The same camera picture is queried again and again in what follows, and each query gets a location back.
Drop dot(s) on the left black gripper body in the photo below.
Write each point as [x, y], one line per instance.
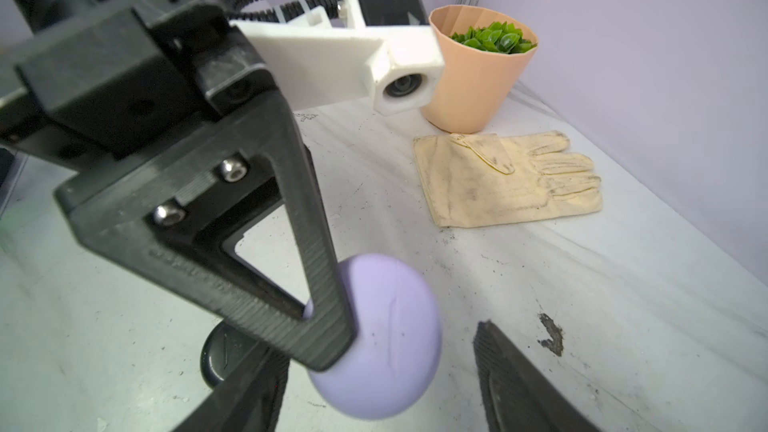
[108, 78]

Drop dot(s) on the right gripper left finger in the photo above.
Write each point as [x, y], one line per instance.
[249, 399]

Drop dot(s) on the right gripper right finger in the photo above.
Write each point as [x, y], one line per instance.
[516, 395]

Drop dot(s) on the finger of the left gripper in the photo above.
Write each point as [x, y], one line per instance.
[227, 215]

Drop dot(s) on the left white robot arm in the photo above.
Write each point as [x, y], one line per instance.
[189, 167]

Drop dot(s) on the beige work glove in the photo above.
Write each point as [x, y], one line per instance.
[472, 181]

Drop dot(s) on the peach pot with succulent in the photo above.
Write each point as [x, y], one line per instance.
[485, 53]

